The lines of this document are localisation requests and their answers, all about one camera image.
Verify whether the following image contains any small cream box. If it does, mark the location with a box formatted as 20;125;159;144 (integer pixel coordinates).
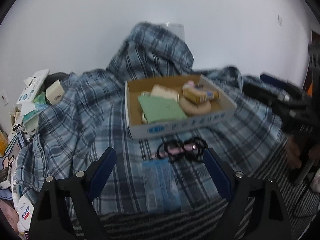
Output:
46;80;65;105

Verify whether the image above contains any white charging cable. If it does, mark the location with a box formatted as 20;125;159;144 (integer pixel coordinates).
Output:
140;91;152;125

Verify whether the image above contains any white cardboard tray box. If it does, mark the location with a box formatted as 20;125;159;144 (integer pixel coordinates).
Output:
124;74;237;140

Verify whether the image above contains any wall switch plate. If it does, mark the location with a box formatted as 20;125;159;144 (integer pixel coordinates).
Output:
278;15;283;26

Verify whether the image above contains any striped grey fabric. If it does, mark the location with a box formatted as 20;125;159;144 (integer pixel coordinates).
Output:
94;137;319;239

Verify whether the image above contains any white pink plush toy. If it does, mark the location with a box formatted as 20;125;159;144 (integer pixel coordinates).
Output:
182;80;200;91

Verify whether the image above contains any blue plaid shirt cloth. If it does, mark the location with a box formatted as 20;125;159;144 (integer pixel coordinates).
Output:
17;23;285;215

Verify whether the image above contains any gold blue cigarette pack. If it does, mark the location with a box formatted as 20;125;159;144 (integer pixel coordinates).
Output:
182;88;219;104

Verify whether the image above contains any person's right hand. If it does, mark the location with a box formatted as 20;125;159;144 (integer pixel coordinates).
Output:
285;135;320;169

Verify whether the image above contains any white cylindrical bin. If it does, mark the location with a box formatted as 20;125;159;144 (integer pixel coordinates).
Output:
159;22;185;41

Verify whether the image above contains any green phone case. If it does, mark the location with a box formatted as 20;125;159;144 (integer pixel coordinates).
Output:
138;95;188;124

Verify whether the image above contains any beige phone case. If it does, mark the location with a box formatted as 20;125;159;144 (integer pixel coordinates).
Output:
150;84;179;103

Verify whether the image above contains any blue face mask package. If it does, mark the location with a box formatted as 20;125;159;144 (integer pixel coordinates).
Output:
142;159;182;213

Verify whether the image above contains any white blue medicine box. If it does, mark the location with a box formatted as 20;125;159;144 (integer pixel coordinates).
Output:
16;69;50;104

